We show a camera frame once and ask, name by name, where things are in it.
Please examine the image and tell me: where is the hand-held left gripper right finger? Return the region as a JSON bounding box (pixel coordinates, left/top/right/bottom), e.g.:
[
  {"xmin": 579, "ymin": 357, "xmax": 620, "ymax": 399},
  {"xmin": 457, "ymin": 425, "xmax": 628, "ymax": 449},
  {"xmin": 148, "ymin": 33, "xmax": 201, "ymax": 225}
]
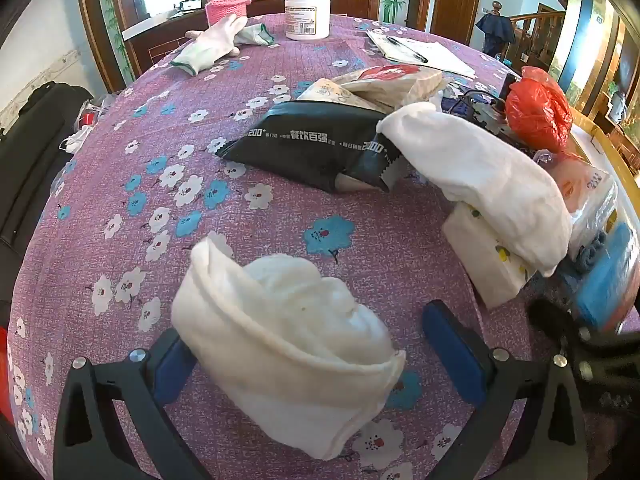
[{"xmin": 421, "ymin": 299, "xmax": 588, "ymax": 480}]

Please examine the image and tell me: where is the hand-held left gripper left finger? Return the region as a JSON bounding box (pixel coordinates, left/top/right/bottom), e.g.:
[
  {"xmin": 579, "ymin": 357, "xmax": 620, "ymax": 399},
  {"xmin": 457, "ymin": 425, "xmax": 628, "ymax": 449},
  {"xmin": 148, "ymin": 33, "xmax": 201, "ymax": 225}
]
[{"xmin": 52, "ymin": 329, "xmax": 201, "ymax": 480}]

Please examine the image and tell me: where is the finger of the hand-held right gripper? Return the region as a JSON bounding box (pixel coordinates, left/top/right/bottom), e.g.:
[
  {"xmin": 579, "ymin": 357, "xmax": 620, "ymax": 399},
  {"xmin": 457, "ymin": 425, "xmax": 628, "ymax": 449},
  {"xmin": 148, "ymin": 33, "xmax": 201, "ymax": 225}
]
[{"xmin": 528, "ymin": 298, "xmax": 601, "ymax": 361}]

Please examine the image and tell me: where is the blue red cloth stack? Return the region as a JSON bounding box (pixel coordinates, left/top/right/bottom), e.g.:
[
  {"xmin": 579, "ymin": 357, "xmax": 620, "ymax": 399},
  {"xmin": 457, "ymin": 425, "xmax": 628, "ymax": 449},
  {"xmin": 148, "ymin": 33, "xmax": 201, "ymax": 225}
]
[{"xmin": 574, "ymin": 220, "xmax": 640, "ymax": 334}]

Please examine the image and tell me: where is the lemon print tissue pack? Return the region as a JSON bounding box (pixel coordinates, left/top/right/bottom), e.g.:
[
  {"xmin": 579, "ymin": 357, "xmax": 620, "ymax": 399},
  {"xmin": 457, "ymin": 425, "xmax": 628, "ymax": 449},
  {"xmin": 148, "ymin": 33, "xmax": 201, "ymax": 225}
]
[{"xmin": 442, "ymin": 202, "xmax": 539, "ymax": 311}]

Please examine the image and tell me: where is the small white towel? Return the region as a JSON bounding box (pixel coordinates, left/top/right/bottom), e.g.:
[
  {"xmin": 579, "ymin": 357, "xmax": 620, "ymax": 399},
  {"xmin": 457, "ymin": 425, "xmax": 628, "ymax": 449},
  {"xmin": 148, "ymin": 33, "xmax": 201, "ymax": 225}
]
[{"xmin": 170, "ymin": 232, "xmax": 407, "ymax": 462}]

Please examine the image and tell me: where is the pink tissue pack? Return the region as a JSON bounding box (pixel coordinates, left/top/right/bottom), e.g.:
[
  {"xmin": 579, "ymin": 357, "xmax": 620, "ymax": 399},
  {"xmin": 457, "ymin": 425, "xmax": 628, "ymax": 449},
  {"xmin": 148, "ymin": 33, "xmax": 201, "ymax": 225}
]
[{"xmin": 549, "ymin": 159, "xmax": 622, "ymax": 262}]

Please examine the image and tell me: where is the large white towel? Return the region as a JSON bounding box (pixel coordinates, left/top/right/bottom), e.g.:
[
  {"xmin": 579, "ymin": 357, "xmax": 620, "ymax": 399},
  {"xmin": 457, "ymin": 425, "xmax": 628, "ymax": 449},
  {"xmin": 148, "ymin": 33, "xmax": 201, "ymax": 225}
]
[{"xmin": 376, "ymin": 102, "xmax": 574, "ymax": 279}]

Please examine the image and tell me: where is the yellow box tray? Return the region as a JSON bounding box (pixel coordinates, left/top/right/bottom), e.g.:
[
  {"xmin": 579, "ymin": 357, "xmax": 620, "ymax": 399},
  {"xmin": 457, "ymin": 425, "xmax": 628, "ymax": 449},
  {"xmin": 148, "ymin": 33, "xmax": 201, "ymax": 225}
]
[{"xmin": 570, "ymin": 121, "xmax": 640, "ymax": 181}]

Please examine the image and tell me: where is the large red plastic bag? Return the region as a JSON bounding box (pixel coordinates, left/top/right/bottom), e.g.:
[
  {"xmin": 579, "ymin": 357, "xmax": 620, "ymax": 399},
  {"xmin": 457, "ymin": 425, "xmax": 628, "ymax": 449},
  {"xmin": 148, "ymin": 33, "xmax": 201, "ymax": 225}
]
[{"xmin": 504, "ymin": 65, "xmax": 574, "ymax": 154}]

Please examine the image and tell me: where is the blue white patterned bag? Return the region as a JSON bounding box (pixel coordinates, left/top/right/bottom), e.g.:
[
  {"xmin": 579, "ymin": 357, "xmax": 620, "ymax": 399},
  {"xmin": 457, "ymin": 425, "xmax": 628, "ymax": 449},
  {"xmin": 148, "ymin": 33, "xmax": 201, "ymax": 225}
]
[{"xmin": 442, "ymin": 91, "xmax": 507, "ymax": 134}]

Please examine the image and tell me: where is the black plastic bag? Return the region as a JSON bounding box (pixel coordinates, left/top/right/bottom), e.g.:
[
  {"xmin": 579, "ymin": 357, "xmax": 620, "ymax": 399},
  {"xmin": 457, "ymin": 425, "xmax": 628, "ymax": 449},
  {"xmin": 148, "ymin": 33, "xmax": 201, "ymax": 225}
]
[{"xmin": 215, "ymin": 101, "xmax": 409, "ymax": 196}]

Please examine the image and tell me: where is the black luggage bag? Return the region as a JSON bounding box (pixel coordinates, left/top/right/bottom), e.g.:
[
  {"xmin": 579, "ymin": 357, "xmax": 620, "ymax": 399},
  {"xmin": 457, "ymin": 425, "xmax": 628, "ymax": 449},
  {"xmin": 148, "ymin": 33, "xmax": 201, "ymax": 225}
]
[{"xmin": 0, "ymin": 81, "xmax": 96, "ymax": 321}]

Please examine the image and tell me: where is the floral purple tablecloth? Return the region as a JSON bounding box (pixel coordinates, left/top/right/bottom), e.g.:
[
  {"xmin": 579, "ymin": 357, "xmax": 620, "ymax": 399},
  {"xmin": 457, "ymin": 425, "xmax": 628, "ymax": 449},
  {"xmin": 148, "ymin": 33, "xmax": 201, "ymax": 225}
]
[{"xmin": 12, "ymin": 12, "xmax": 640, "ymax": 480}]

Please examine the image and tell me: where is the clear plastic bag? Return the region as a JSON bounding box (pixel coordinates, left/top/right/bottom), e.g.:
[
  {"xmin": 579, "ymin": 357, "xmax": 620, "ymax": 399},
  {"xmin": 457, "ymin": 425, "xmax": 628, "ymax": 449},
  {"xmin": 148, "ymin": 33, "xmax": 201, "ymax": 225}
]
[{"xmin": 61, "ymin": 94, "xmax": 109, "ymax": 157}]

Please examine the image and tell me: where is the white plastic bag red print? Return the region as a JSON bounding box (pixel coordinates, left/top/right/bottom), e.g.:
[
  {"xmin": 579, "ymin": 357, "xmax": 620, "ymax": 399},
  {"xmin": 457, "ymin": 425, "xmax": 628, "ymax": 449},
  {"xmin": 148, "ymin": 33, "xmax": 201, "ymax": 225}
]
[{"xmin": 344, "ymin": 64, "xmax": 444, "ymax": 109}]

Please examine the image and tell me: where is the wooden stair railing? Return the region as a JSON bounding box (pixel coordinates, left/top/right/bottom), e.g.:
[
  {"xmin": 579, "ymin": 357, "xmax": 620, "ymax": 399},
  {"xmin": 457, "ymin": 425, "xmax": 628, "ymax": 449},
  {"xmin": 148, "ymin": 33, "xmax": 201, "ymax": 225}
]
[{"xmin": 509, "ymin": 1, "xmax": 567, "ymax": 69}]

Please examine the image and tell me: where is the paper notebook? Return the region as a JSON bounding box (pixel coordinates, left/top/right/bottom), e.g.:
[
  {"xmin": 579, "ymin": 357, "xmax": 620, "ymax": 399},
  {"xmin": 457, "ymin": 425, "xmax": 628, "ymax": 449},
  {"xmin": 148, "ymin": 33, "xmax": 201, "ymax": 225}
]
[{"xmin": 366, "ymin": 29, "xmax": 477, "ymax": 79}]

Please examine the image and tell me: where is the dark hanging jacket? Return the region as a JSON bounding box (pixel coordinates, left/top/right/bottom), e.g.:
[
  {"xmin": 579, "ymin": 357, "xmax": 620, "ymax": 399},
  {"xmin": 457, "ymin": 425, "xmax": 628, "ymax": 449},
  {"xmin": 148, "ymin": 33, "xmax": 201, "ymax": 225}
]
[{"xmin": 474, "ymin": 11, "xmax": 517, "ymax": 56}]

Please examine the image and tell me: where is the black pen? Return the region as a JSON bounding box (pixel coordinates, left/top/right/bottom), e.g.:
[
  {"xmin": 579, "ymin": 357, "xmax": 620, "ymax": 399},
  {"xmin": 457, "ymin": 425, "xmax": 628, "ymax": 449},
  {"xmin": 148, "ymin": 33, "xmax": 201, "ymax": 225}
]
[{"xmin": 387, "ymin": 36, "xmax": 430, "ymax": 65}]

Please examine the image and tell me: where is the wooden door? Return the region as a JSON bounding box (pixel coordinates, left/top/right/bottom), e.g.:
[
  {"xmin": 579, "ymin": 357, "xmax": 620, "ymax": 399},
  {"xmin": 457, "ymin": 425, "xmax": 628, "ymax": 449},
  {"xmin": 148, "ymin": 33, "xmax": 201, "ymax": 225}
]
[{"xmin": 430, "ymin": 0, "xmax": 485, "ymax": 46}]

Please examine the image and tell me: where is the white plastic jar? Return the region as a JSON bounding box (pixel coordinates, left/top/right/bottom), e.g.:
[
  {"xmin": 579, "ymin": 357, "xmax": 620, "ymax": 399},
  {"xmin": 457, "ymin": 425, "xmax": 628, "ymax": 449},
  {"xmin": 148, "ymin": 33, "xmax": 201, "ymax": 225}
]
[{"xmin": 284, "ymin": 0, "xmax": 331, "ymax": 41}]

